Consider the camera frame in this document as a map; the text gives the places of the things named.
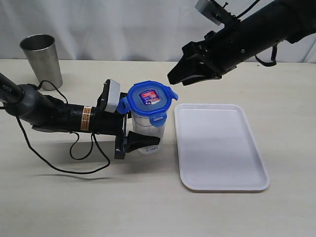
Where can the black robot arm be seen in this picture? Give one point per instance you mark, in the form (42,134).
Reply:
(49,114)

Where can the stainless steel cup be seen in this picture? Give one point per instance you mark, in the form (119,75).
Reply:
(40,50)

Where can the clear plastic tall container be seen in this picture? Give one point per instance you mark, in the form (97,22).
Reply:
(150,126)

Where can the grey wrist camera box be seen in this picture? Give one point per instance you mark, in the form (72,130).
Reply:
(113,96)
(209,9)

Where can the black second robot arm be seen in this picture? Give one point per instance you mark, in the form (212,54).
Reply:
(280,20)

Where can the white curtain backdrop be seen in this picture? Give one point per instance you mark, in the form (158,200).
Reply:
(130,30)

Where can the blue plastic lid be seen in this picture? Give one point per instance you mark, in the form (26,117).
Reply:
(148,103)

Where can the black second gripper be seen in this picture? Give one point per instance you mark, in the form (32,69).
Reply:
(211,58)

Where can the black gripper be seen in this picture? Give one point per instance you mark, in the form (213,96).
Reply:
(114,124)

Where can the white rectangular tray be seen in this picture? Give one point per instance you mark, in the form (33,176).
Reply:
(217,151)

